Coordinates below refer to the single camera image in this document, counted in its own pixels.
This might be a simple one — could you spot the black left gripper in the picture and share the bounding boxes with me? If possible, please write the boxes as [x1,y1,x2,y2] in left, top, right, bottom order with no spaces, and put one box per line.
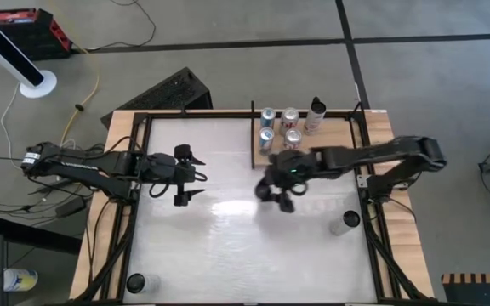
[140,144,207,208]

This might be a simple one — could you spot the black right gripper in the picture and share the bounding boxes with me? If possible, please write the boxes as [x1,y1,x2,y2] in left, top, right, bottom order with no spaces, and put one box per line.
[255,149,321,214]

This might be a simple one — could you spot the blue silver beverage can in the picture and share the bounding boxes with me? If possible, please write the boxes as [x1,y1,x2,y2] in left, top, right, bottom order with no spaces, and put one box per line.
[258,126,276,156]
[259,107,277,129]

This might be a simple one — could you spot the silver red Diet Coke can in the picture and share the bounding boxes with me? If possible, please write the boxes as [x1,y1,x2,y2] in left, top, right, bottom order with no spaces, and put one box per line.
[282,128,304,151]
[278,106,300,136]

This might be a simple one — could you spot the wooden shelf board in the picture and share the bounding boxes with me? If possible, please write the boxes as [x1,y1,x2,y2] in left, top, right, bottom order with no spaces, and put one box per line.
[253,117,360,168]

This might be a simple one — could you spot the black power brick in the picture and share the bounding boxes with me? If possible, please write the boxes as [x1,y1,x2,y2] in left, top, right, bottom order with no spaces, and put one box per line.
[55,197,87,218]

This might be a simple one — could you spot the wooden table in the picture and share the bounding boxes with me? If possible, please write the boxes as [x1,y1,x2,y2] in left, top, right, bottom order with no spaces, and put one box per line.
[69,108,436,301]

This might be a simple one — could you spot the white black pole floor stand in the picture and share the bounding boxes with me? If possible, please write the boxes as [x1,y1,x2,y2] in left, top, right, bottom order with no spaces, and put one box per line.
[0,3,58,99]

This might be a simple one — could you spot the white yellow can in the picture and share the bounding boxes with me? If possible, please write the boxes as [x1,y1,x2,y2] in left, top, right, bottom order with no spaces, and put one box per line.
[3,268,39,293]

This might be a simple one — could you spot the red black toolbox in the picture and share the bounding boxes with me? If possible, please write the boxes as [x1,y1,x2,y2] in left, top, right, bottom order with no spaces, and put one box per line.
[0,8,74,60]

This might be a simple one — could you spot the black box wooden slats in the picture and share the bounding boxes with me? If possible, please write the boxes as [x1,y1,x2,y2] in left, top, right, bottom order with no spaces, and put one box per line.
[440,272,490,306]

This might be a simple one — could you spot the black aluminium table frame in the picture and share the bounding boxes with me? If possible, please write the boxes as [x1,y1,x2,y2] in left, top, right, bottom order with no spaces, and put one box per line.
[70,109,437,306]

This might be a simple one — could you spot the yellow floor cable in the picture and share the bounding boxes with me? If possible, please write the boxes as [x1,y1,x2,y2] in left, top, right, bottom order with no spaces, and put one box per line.
[47,0,101,145]

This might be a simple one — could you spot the black looped floor cable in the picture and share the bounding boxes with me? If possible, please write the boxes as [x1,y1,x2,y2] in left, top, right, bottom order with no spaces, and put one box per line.
[85,0,157,52]

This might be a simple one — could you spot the white floor cable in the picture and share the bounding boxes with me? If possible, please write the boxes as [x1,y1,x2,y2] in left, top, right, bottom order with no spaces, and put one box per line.
[0,82,29,172]

